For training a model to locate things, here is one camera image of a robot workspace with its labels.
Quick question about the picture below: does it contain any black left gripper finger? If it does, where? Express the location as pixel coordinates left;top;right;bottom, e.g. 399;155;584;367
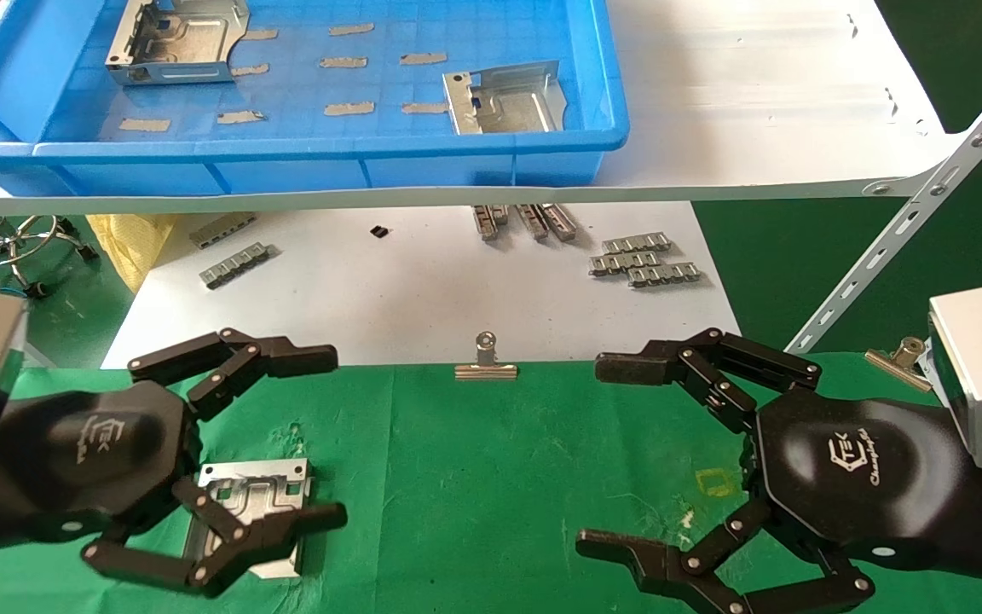
82;478;348;598
128;328;339;420

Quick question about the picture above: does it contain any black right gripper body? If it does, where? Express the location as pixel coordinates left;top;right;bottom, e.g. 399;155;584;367
742;397;971;572

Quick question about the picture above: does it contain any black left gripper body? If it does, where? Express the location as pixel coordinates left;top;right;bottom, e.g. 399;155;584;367
0;381;202;547

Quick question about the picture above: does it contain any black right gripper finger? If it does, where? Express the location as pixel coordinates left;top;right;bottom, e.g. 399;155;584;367
594;328;823;436
575;499;875;614

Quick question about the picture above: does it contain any sheet metal bracket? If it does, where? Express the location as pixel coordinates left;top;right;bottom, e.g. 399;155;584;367
180;458;315;581
105;0;251;87
443;61;569;136

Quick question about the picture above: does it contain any silver binder clip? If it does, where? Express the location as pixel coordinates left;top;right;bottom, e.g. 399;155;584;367
454;332;519;381
864;337;935;393

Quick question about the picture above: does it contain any green cloth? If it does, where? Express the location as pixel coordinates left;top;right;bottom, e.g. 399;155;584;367
0;351;982;614

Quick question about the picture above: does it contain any yellow cloth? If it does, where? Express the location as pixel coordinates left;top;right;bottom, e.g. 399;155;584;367
86;213;176;293

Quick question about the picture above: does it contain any blue plastic tray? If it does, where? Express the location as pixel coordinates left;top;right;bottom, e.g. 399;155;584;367
0;0;631;197

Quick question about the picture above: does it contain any chrome stool base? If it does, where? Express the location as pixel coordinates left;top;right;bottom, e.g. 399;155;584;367
0;215;100;299

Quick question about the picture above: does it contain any white shelf board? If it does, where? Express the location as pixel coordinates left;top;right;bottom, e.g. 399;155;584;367
0;0;969;217

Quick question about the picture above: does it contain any white perforated angle bar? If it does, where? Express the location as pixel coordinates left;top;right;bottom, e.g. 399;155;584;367
785;51;982;355

